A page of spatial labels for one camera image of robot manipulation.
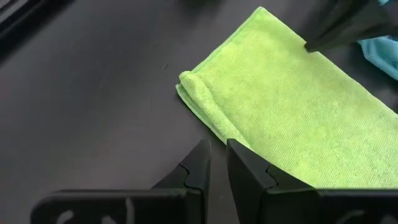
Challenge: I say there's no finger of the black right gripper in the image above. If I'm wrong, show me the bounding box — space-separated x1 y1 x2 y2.
303 0 398 53

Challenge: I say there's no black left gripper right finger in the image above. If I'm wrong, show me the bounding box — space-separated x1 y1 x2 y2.
226 138 317 224

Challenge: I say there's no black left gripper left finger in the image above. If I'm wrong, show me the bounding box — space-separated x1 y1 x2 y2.
150 139 213 224

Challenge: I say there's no teal microfiber towel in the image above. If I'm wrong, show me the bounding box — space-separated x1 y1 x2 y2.
357 34 398 82

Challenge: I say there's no green microfiber towel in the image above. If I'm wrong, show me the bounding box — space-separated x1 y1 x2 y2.
175 6 398 190

